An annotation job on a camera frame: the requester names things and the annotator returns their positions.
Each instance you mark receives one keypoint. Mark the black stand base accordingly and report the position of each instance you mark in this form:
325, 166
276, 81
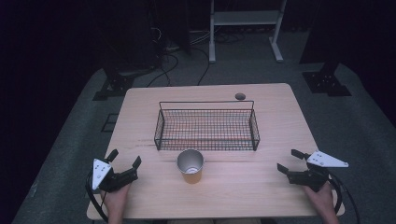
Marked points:
115, 84
326, 82

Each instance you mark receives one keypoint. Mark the metal cup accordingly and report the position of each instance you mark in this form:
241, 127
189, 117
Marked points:
190, 166

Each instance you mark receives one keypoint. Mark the person's right hand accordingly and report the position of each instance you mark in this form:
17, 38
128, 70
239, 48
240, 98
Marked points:
320, 199

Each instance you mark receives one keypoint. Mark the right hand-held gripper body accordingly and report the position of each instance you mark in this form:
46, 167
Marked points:
313, 177

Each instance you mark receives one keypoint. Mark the person's left hand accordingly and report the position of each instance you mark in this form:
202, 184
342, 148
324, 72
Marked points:
117, 196

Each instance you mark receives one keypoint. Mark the black rectangular floor frame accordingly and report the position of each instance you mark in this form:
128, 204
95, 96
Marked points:
105, 123

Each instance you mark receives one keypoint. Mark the white metal stand frame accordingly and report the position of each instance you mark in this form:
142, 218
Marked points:
246, 18

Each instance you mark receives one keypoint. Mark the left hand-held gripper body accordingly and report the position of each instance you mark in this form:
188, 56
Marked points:
115, 180

